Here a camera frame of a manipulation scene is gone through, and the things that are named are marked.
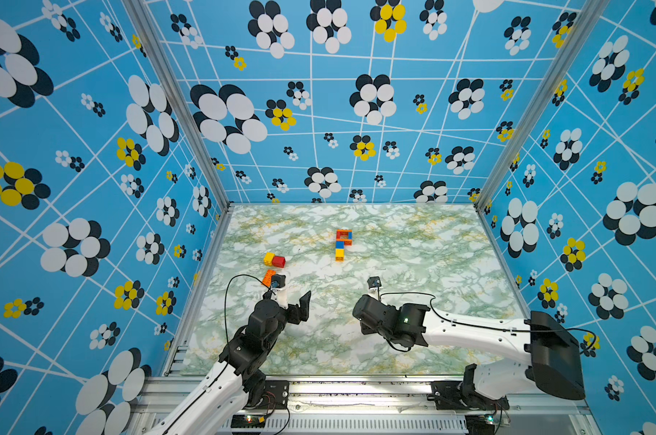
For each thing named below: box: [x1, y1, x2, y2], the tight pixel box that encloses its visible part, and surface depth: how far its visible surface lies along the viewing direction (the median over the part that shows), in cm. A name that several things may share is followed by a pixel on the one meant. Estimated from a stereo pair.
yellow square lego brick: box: [262, 251, 276, 267], surface depth 101 cm
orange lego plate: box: [336, 229, 353, 246], surface depth 110 cm
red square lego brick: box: [271, 255, 286, 269], surface depth 101 cm
